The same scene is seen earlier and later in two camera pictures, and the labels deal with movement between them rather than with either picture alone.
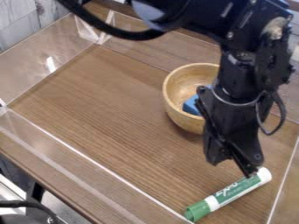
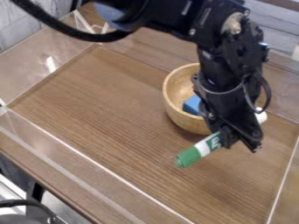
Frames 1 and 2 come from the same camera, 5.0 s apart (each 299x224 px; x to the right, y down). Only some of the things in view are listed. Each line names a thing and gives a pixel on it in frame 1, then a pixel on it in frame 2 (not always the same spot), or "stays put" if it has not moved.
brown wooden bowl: (181, 80) stays put
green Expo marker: (261, 177) → (208, 145)
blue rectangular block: (189, 105) stays put
